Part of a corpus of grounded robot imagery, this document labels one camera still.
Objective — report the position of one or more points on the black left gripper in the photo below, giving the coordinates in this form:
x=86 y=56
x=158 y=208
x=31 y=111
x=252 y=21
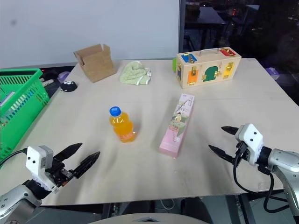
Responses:
x=58 y=173

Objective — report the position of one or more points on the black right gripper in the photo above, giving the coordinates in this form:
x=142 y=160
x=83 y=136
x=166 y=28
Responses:
x=241 y=150

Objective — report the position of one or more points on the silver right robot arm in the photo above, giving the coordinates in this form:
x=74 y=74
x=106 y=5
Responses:
x=285 y=163

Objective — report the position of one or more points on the green plastic basket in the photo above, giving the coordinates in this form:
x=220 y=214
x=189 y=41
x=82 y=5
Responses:
x=23 y=98

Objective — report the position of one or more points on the long pink printed carton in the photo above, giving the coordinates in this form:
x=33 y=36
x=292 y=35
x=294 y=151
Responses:
x=177 y=126

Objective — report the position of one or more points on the orange juice bottle blue cap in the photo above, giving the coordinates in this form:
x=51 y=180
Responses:
x=121 y=126

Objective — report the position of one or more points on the black toy with white eyes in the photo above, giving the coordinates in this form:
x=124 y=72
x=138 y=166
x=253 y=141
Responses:
x=69 y=86

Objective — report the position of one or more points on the white marker pen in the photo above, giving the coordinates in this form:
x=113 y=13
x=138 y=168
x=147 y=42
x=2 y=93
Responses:
x=47 y=82

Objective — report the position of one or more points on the purple tissue pack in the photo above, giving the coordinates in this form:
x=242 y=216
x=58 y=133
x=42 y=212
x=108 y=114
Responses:
x=272 y=72

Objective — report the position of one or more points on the small purple packet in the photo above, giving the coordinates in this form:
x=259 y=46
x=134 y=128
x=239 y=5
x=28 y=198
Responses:
x=63 y=75

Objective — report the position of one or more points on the open brown cardboard box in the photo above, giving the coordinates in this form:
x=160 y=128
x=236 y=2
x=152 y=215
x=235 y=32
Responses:
x=98 y=67

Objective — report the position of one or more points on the grey rounded shape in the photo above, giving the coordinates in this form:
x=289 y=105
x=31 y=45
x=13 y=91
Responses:
x=151 y=219

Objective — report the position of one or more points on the light green crumpled towel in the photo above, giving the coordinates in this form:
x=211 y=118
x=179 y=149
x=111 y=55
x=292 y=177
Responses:
x=134 y=73

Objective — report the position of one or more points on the dark background table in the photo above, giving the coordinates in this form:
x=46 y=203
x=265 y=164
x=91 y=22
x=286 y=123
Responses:
x=205 y=18

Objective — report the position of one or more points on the white board panel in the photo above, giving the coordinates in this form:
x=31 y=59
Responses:
x=93 y=25

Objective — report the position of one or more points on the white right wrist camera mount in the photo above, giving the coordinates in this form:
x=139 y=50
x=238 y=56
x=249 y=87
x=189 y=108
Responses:
x=251 y=135

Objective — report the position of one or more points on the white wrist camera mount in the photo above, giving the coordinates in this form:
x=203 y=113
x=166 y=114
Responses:
x=251 y=135
x=32 y=161

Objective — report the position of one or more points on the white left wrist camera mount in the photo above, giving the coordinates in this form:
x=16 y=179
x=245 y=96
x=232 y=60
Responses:
x=32 y=161

